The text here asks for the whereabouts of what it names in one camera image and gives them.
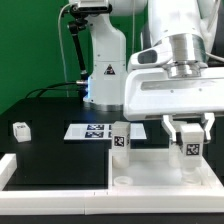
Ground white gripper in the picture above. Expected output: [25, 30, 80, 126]
[123, 49, 224, 144]

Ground white square table top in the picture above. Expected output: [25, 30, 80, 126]
[108, 149, 222, 191]

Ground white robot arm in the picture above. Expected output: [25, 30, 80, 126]
[69, 0, 224, 142]

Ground white sheet with tags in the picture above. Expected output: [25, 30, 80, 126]
[64, 123, 146, 140]

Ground white U-shaped fence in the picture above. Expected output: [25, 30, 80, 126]
[0, 154, 224, 215]

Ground black cables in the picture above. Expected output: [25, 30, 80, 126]
[24, 79, 88, 100]

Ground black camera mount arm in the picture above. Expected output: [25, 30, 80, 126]
[68, 6, 88, 80]

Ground white cable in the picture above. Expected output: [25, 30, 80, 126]
[57, 3, 72, 98]

